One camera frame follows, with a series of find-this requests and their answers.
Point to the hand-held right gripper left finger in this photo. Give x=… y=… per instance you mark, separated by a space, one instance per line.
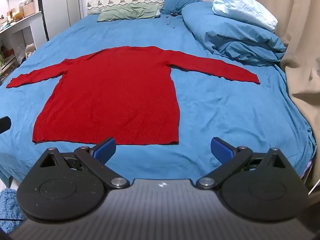
x=106 y=151

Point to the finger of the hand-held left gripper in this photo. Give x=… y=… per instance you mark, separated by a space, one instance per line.
x=4 y=124

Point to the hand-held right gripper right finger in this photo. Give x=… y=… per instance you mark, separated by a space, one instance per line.
x=220 y=151

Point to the red knit sweater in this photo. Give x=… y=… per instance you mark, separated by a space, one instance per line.
x=112 y=92

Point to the bed with blue sheet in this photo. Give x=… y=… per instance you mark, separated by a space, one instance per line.
x=225 y=110

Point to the white bag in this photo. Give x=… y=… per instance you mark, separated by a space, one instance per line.
x=29 y=50

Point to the blue fluffy rug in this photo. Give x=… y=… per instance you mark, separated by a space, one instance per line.
x=8 y=210

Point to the white desk with clutter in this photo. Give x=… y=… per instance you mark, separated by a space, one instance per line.
x=27 y=22

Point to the wicker basket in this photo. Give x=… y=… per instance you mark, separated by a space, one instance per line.
x=29 y=8

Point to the blue duvet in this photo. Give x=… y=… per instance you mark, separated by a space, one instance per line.
x=225 y=30

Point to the grey white wardrobe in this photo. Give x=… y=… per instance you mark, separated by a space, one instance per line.
x=62 y=2

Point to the green pillow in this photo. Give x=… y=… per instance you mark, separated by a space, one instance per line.
x=127 y=12

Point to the light blue blanket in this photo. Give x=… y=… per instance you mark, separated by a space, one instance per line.
x=245 y=7

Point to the dark blue pillow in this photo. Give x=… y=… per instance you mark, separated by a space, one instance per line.
x=175 y=0

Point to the beige curtain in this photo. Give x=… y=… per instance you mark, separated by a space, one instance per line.
x=300 y=10

